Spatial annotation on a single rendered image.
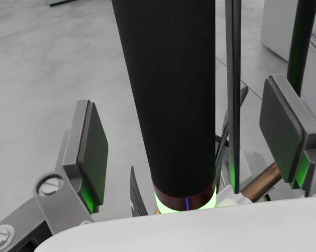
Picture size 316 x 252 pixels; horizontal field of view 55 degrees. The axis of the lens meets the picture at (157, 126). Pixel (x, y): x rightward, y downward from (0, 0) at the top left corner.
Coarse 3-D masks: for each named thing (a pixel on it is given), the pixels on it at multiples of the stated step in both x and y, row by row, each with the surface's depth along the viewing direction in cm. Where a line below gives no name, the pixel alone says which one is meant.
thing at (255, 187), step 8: (272, 168) 24; (264, 176) 24; (272, 176) 24; (280, 176) 24; (248, 184) 24; (256, 184) 23; (264, 184) 24; (272, 184) 24; (248, 192) 23; (256, 192) 23; (264, 192) 24; (256, 200) 23
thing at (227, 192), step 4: (224, 188) 24; (228, 188) 24; (232, 188) 23; (220, 192) 23; (224, 192) 23; (228, 192) 23; (232, 192) 23; (240, 192) 23; (216, 196) 23; (220, 196) 23; (224, 196) 23; (228, 196) 23; (232, 196) 23; (236, 196) 23; (240, 196) 23; (244, 196) 23; (216, 200) 23; (220, 200) 23; (236, 200) 23; (240, 200) 23; (244, 200) 23; (248, 200) 23
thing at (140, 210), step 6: (132, 168) 78; (132, 174) 77; (132, 180) 77; (132, 186) 78; (132, 192) 79; (138, 192) 71; (132, 198) 80; (138, 198) 72; (138, 204) 73; (132, 210) 83; (138, 210) 74; (144, 210) 67; (132, 216) 84
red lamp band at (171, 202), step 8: (160, 192) 15; (200, 192) 14; (208, 192) 15; (160, 200) 16; (168, 200) 15; (176, 200) 15; (184, 200) 15; (192, 200) 15; (200, 200) 15; (208, 200) 15; (176, 208) 15; (184, 208) 15; (192, 208) 15
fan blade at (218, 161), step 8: (248, 88) 49; (240, 104) 49; (224, 120) 67; (224, 128) 55; (224, 136) 51; (224, 144) 50; (216, 152) 56; (216, 160) 51; (216, 168) 51; (216, 176) 57; (216, 184) 59; (216, 192) 60
